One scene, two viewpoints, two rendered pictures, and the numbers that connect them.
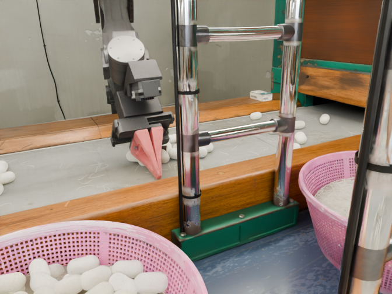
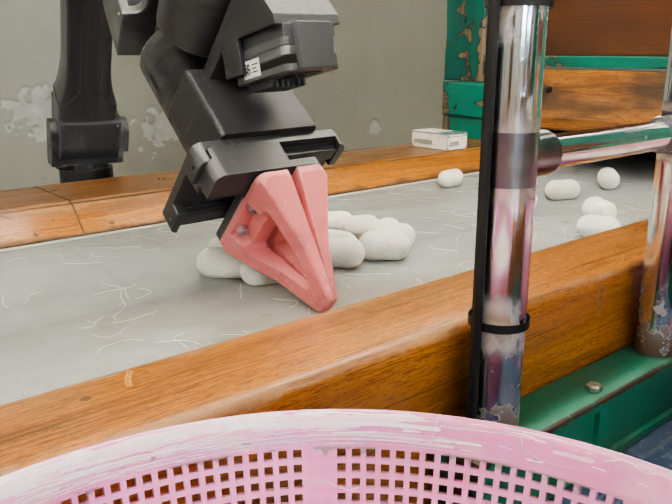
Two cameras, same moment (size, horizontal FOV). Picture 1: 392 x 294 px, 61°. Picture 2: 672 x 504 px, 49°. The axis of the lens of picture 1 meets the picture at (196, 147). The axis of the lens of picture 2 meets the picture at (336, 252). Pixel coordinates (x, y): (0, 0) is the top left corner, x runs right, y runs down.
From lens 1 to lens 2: 0.20 m
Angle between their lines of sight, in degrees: 14
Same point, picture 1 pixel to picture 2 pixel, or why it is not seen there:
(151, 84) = (318, 33)
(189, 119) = (528, 85)
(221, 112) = (367, 172)
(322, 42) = (571, 16)
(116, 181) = (204, 324)
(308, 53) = not seen: hidden behind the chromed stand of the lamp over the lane
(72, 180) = (63, 332)
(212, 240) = not seen: hidden behind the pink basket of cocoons
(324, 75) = (591, 83)
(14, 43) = not seen: outside the picture
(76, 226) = (221, 435)
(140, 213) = (366, 390)
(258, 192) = (605, 323)
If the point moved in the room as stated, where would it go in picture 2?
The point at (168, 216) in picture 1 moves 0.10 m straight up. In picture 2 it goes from (428, 397) to (437, 170)
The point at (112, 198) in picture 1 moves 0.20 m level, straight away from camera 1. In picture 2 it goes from (270, 353) to (138, 242)
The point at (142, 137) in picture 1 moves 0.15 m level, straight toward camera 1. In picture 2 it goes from (278, 192) to (411, 263)
